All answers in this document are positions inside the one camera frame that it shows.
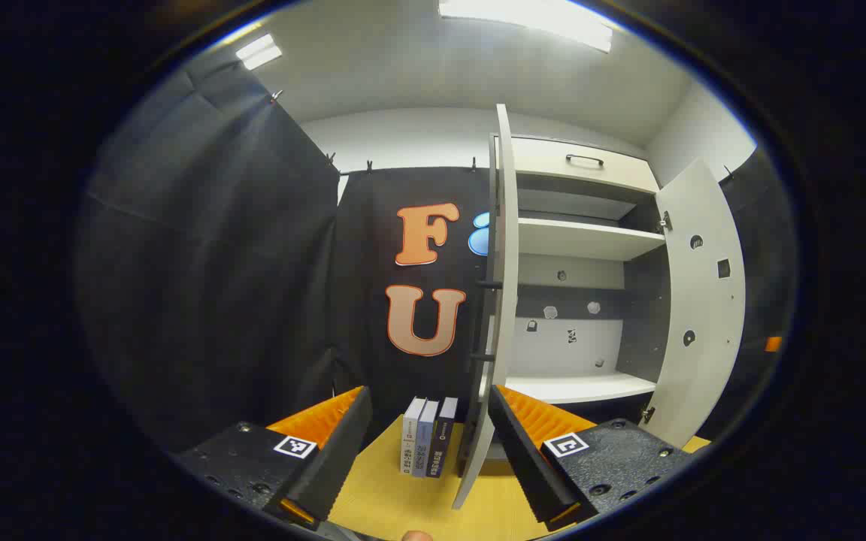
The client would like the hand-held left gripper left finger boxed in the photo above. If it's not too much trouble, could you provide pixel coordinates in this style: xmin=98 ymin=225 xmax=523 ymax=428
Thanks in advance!
xmin=168 ymin=385 xmax=373 ymax=532

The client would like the black backdrop cloth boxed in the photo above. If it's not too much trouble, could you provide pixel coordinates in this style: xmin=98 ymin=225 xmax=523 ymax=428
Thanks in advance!
xmin=76 ymin=47 xmax=798 ymax=455

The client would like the white and grey cabinet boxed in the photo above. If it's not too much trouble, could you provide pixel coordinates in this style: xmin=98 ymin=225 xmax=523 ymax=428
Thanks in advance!
xmin=489 ymin=134 xmax=667 ymax=422

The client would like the ceiling light panel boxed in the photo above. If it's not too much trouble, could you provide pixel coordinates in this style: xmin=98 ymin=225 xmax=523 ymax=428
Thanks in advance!
xmin=236 ymin=33 xmax=283 ymax=71
xmin=439 ymin=0 xmax=614 ymax=53

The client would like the white cabinet door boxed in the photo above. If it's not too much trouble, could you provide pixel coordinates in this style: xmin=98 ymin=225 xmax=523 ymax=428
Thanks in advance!
xmin=452 ymin=104 xmax=520 ymax=512
xmin=640 ymin=156 xmax=747 ymax=450

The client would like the white cabinet drawer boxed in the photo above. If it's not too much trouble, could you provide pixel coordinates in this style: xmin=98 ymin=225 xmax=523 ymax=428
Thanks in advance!
xmin=514 ymin=135 xmax=661 ymax=194

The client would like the white cabinet shelf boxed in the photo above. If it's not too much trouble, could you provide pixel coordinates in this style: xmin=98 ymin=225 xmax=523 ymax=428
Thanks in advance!
xmin=504 ymin=370 xmax=658 ymax=405
xmin=517 ymin=216 xmax=667 ymax=262

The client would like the grey-blue book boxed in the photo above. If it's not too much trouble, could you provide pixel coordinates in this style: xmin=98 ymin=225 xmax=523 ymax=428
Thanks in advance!
xmin=412 ymin=400 xmax=440 ymax=479

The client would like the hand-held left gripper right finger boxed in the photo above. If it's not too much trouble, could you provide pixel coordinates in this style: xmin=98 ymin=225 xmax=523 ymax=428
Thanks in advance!
xmin=487 ymin=384 xmax=695 ymax=532

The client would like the black left door handle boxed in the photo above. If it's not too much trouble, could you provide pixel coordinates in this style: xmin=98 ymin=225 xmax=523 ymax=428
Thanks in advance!
xmin=471 ymin=280 xmax=505 ymax=363

